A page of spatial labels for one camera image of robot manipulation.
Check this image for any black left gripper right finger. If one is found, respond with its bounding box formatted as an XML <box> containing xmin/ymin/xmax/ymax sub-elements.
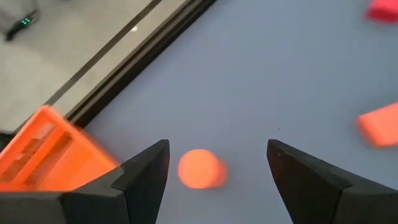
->
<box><xmin>266</xmin><ymin>139</ymin><xmax>398</xmax><ymax>224</ymax></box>

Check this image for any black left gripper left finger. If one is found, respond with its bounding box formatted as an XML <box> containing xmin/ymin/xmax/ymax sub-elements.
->
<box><xmin>0</xmin><ymin>139</ymin><xmax>170</xmax><ymax>224</ymax></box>

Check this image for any orange rectangular block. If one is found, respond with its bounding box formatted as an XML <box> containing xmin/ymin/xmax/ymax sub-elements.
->
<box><xmin>356</xmin><ymin>101</ymin><xmax>398</xmax><ymax>149</ymax></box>

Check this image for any orange cylinder block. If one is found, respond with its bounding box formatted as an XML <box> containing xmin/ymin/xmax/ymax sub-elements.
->
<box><xmin>177</xmin><ymin>148</ymin><xmax>229</xmax><ymax>190</ymax></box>

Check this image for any pink rectangular block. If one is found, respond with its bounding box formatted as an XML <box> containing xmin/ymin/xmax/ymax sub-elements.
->
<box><xmin>365</xmin><ymin>0</ymin><xmax>398</xmax><ymax>24</ymax></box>

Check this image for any orange plastic basket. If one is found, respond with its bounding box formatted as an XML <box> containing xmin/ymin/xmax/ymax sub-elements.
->
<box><xmin>0</xmin><ymin>105</ymin><xmax>121</xmax><ymax>192</ymax></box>

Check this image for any black device with green lights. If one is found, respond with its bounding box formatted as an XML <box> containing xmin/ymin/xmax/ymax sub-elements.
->
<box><xmin>4</xmin><ymin>9</ymin><xmax>40</xmax><ymax>42</ymax></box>

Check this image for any black table frame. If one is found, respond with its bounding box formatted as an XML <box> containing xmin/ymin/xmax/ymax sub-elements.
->
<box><xmin>63</xmin><ymin>0</ymin><xmax>218</xmax><ymax>128</ymax></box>

